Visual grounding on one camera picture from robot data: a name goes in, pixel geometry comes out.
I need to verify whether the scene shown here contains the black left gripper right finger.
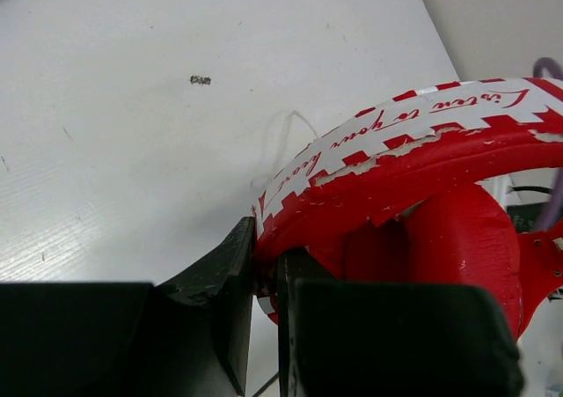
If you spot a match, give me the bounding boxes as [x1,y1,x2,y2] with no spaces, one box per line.
[277,248,524,396]

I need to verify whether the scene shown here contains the red headphones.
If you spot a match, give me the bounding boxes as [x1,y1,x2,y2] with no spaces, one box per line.
[254,77,562,337]

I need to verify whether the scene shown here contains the white headphone cable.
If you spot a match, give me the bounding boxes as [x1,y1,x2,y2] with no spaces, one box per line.
[250,110,320,191]

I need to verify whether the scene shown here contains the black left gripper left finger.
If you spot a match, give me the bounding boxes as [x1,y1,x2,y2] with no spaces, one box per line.
[1,217,254,396]

